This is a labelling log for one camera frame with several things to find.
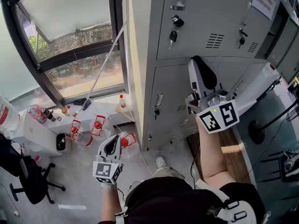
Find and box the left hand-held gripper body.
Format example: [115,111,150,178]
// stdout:
[93,157,124,184]

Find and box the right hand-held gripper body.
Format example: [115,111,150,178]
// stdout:
[185,89,240,134]

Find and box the grey metal locker cabinet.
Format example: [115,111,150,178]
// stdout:
[125,0,299,152]

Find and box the person's left forearm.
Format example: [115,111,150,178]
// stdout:
[100,182,123,224]

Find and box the person's right forearm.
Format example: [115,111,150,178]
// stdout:
[195,118,236,184]

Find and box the small grey waste bin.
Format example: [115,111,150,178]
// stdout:
[56,133,68,152]

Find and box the black standing floor fan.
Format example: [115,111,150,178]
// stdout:
[248,99,299,145]

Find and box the wooden slat platform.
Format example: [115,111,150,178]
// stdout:
[186,127,252,184]

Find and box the black key bunch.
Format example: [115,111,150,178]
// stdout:
[237,28,249,50]
[168,14,185,50]

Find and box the small bottle with red cap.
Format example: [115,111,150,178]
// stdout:
[67,105,78,118]

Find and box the small black device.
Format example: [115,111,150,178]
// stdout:
[73,98,92,111]

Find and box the water bottle with red label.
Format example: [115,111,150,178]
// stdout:
[118,93,127,109]

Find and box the white rectangular appliance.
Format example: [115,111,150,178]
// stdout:
[228,62,281,116]

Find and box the dark drink bottle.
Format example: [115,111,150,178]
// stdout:
[42,107,57,122]

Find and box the white water dispenser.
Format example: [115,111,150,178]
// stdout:
[9,112,62,158]

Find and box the person's black shirt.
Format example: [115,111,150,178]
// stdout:
[98,176,266,224]

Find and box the colourful patterned pouch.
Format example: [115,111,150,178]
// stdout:
[27,104,47,125]

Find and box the black mesh office chair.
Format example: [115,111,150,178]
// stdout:
[0,134,66,205]

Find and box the blue chair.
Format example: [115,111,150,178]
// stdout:
[259,149,299,184]

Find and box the black framed window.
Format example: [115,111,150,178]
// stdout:
[0,0,130,112]

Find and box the white paper notice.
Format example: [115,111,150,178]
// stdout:
[251,0,279,21]

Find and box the clear bottle with red handle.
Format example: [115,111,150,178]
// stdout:
[118,132,141,160]
[67,119,82,141]
[77,115,113,148]

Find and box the white floor cable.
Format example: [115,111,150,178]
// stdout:
[139,149,155,176]

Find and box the thin white window cord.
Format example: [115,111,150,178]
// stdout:
[76,21,128,118]

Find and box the white harness with black straps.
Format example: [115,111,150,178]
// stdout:
[196,178,260,224]

